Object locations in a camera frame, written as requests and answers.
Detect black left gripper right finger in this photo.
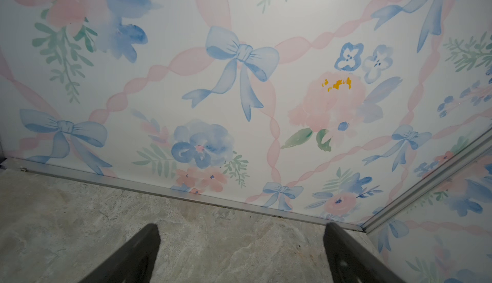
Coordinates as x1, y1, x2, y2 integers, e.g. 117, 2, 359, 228
323, 223, 404, 283

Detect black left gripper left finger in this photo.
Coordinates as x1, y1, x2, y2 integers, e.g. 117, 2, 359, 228
81, 224, 161, 283

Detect aluminium back floor rail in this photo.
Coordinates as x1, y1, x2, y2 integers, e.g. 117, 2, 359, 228
0, 157, 365, 233

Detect aluminium corner post right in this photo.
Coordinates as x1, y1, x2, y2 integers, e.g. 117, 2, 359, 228
361, 129, 491, 233

